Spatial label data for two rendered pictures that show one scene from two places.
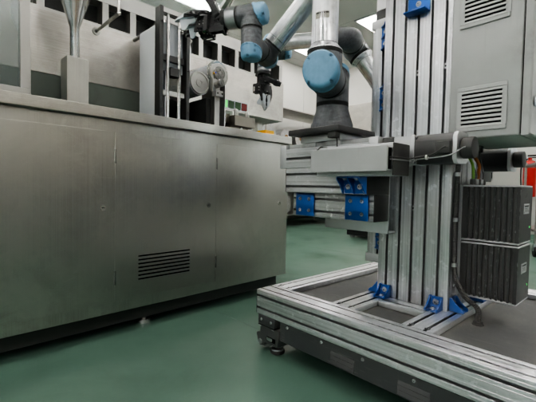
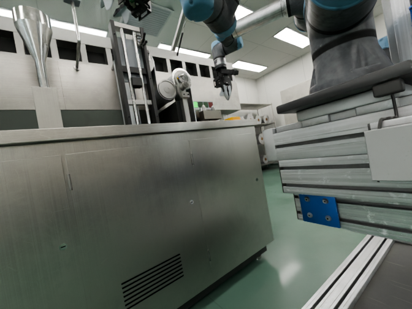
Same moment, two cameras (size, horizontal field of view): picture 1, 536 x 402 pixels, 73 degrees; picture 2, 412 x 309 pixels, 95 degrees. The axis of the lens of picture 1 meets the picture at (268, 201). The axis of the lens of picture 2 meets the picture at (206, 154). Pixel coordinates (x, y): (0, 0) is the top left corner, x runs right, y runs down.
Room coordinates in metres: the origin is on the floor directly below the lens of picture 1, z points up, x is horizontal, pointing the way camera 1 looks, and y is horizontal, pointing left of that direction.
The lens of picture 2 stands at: (0.87, 0.04, 0.74)
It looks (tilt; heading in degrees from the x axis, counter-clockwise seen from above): 0 degrees down; 8
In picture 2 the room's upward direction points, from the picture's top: 10 degrees counter-clockwise
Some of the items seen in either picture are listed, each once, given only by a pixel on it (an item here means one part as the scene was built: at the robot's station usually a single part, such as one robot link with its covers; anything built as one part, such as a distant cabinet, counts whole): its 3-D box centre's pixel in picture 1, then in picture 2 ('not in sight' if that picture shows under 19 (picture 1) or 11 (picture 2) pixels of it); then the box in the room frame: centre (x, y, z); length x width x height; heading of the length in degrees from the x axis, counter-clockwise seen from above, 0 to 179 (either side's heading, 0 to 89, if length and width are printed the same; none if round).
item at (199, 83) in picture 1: (187, 86); (160, 95); (2.10, 0.47, 1.18); 0.26 x 0.12 x 0.12; 45
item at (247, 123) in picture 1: (224, 125); (197, 121); (2.34, 0.29, 1.00); 0.40 x 0.16 x 0.06; 45
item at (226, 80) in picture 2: (262, 83); (221, 77); (2.07, 0.04, 1.19); 0.09 x 0.08 x 0.12; 45
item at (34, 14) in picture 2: not in sight; (33, 22); (1.67, 0.89, 1.50); 0.14 x 0.14 x 0.06
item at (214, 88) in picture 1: (216, 107); (186, 106); (2.05, 0.30, 1.05); 0.06 x 0.05 x 0.31; 45
